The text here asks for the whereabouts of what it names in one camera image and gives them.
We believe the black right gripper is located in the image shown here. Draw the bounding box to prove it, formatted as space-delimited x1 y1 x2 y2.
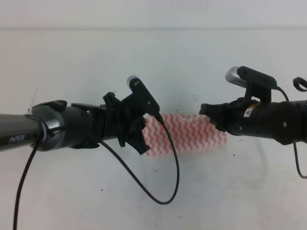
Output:
199 97 258 136

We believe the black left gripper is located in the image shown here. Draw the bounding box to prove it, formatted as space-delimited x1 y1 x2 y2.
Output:
101 92 150 155

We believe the pink white striped towel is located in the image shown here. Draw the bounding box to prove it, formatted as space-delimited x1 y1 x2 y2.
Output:
142 113 227 156

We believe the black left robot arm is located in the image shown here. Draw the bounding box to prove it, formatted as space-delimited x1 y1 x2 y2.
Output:
0 92 150 154

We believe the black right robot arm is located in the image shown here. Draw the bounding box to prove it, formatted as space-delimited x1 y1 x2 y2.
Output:
199 98 307 145

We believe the black left camera cable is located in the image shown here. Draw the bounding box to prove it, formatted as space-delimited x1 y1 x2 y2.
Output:
12 112 180 230

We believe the black camera cable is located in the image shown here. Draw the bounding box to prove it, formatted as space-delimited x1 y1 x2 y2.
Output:
12 112 180 230
273 86 307 179

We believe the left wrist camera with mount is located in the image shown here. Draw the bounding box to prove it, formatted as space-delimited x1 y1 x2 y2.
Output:
120 75 160 119

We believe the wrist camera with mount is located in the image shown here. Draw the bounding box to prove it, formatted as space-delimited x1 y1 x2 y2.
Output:
120 75 160 119
225 66 277 103

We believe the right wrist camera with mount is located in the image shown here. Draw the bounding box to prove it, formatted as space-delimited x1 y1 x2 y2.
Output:
225 66 277 103

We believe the black right camera cable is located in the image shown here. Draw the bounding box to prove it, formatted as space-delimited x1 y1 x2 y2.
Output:
273 86 307 179

